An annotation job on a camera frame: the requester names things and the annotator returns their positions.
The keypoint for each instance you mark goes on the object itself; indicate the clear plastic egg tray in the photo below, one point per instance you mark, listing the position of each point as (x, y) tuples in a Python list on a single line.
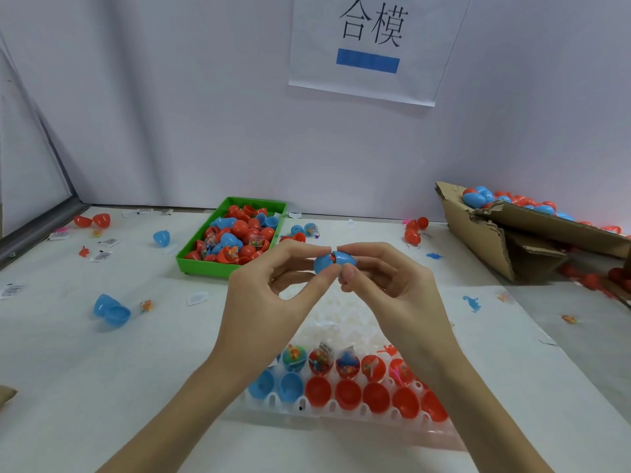
[(345, 325)]

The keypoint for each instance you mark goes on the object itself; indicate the small capsule cluster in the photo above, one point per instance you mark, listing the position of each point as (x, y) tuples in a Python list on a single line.
[(299, 231)]

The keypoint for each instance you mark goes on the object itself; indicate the grey metal rail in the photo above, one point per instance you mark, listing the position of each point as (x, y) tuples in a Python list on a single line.
[(39, 236)]

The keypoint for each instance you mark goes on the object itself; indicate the small blue toy piece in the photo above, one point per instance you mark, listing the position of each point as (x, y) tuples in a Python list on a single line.
[(472, 303)]

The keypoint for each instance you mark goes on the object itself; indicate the cardboard box of capsules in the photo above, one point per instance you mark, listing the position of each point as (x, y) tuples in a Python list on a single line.
[(478, 236)]

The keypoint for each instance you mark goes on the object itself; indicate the pile of finished eggs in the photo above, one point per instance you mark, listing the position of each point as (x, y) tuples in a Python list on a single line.
[(537, 206)]

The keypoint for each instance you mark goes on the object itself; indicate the person's left forearm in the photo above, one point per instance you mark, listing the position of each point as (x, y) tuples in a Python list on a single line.
[(173, 423)]

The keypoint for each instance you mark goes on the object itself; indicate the single blue egg half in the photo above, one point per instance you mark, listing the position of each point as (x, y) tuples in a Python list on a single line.
[(162, 238)]

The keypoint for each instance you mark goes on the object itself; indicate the clear triangular panel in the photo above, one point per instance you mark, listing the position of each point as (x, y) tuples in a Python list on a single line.
[(35, 162)]

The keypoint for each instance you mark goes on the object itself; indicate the person's right hand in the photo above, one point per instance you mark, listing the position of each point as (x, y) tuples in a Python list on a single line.
[(409, 310)]

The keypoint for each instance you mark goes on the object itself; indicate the green plastic tray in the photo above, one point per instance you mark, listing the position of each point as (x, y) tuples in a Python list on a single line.
[(182, 268)]

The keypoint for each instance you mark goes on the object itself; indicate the white paper sign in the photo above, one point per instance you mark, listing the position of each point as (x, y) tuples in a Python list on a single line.
[(439, 44)]

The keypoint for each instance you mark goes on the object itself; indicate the person's left hand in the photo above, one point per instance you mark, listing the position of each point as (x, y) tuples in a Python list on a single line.
[(256, 310)]

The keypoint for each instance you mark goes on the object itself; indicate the small orange toy piece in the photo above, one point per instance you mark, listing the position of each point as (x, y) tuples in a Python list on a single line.
[(569, 318), (146, 305)]

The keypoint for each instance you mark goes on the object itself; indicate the flat brown cardboard sheet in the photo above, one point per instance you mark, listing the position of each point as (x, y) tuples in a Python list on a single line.
[(7, 395)]

